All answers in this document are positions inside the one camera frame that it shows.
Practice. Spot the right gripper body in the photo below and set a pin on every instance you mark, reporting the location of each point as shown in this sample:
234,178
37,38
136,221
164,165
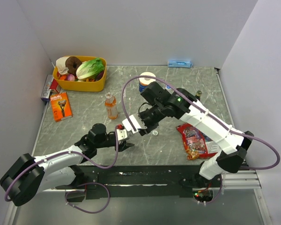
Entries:
151,117

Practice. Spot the orange razor box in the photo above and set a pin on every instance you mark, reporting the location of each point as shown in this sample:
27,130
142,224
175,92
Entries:
61,108

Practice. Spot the purple toy onion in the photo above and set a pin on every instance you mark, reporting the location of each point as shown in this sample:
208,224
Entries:
70,77

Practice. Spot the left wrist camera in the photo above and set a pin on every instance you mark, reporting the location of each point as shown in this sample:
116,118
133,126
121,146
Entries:
122,133

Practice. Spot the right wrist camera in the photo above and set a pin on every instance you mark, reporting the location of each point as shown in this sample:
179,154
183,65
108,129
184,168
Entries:
136,124

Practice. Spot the yellow plastic bin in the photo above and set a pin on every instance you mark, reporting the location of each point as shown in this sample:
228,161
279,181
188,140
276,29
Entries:
87,85

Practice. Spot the blue tissue pack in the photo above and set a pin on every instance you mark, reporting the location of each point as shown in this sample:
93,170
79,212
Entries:
179,64

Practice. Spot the beige plush toy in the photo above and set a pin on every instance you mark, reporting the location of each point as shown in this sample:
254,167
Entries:
61,65

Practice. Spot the purple white box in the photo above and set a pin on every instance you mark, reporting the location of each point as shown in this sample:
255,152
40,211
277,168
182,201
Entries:
46,92

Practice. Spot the brown plush donut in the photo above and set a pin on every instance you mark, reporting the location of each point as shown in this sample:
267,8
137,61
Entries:
72,63

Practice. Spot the black base frame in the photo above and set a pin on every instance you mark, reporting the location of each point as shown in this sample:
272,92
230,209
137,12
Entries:
141,181

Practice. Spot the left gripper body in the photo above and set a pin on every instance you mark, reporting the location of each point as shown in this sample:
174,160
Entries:
108,141

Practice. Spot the green glass bottle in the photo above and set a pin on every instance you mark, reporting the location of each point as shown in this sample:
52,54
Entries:
198,95

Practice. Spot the toy lettuce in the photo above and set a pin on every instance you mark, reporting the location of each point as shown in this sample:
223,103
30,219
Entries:
90,69

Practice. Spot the red snack bag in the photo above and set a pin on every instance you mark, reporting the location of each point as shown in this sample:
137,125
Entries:
197,144

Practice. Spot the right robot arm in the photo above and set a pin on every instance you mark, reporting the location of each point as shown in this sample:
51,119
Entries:
190,110

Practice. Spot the orange drink bottle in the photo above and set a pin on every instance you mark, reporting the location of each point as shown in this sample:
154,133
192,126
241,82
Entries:
111,106

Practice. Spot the toilet paper roll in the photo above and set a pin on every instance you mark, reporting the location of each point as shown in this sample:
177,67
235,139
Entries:
145,81

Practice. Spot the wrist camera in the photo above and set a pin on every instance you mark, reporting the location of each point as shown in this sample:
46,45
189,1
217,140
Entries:
122,133
136,124

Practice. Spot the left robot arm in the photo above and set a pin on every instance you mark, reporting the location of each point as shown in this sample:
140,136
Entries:
30,175

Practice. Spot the red small box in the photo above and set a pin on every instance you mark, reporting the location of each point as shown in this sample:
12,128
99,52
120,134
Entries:
54,87

